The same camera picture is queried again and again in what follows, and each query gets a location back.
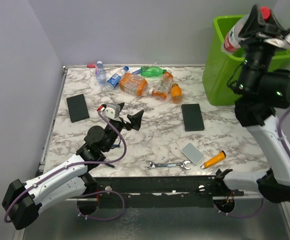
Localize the blue handled pliers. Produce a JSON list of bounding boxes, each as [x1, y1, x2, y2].
[[104, 144, 123, 162]]

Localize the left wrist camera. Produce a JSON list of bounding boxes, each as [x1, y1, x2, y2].
[[98, 103, 118, 120]]

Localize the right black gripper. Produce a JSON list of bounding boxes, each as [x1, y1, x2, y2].
[[233, 4, 283, 92]]

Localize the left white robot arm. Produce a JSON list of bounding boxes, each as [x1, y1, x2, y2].
[[2, 103, 144, 230]]

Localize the orange juice bottle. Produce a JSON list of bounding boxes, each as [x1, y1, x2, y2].
[[170, 83, 183, 104]]

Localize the silver open-end wrench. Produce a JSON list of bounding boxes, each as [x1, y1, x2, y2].
[[145, 160, 191, 170]]

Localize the green sprite bottle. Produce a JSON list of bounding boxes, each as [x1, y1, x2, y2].
[[140, 66, 167, 78]]

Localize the grey rectangular sharpening stone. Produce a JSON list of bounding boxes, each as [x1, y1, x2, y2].
[[181, 143, 204, 165]]

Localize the blue handled screwdriver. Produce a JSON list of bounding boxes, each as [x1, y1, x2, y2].
[[132, 69, 141, 75]]

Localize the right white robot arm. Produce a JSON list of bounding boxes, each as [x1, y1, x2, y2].
[[214, 5, 290, 203]]

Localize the left black foam pad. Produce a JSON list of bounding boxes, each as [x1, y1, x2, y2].
[[66, 94, 90, 123]]

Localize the blue label bottle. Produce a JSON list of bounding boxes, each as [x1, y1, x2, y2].
[[104, 66, 129, 91]]

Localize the black base frame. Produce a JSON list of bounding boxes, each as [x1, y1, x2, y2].
[[84, 175, 232, 208]]

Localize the black foam pad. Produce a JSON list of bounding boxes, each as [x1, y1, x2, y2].
[[66, 94, 90, 123], [181, 103, 205, 132]]

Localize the right black foam pad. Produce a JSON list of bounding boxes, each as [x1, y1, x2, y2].
[[181, 103, 205, 132]]

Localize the red label bottle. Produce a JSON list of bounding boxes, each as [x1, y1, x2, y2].
[[221, 6, 272, 55]]

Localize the small clear bottle back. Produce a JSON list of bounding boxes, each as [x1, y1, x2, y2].
[[95, 61, 107, 86]]

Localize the green plastic bin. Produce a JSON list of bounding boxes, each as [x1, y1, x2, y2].
[[202, 15, 290, 106]]

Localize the orange label bottle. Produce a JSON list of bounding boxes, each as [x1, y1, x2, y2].
[[119, 72, 148, 97], [148, 70, 174, 101]]

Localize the orange screwdriver handle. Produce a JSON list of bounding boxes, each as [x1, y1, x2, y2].
[[200, 150, 226, 170]]

